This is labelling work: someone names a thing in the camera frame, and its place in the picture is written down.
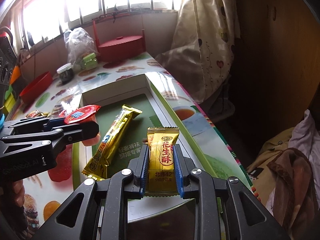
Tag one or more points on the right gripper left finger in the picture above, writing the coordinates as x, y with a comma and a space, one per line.
98, 209

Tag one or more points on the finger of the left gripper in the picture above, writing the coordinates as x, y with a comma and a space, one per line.
36, 124
75, 132

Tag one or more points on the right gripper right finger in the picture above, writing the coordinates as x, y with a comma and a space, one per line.
220, 202

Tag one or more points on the red-lidded jelly cup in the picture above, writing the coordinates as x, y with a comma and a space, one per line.
84, 114

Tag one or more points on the long gold snack bar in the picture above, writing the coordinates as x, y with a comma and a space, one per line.
97, 166

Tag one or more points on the yellow peanut crisp packet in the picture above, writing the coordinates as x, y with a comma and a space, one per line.
161, 179

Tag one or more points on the person's left hand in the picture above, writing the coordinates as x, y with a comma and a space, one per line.
17, 192

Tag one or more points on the gold wrapped candies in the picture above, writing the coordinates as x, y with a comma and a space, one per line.
37, 113

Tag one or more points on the green yellow boxes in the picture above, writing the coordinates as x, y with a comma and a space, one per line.
9, 101

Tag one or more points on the red plastic bowl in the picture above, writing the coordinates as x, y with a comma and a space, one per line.
36, 88

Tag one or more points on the orange container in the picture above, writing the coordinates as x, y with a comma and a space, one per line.
16, 73

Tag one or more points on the pile of clothes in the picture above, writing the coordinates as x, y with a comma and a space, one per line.
286, 176

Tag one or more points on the dark jar white lid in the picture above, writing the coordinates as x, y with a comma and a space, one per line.
65, 73

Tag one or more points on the white green cardboard box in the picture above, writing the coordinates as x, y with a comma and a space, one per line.
162, 103

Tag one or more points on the green cream jar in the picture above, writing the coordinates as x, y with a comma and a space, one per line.
89, 62

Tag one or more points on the clear plastic bag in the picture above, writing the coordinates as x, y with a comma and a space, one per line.
79, 44

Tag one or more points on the red lidded basket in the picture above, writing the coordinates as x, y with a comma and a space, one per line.
120, 48

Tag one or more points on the floral curtain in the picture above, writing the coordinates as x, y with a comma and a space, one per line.
201, 54

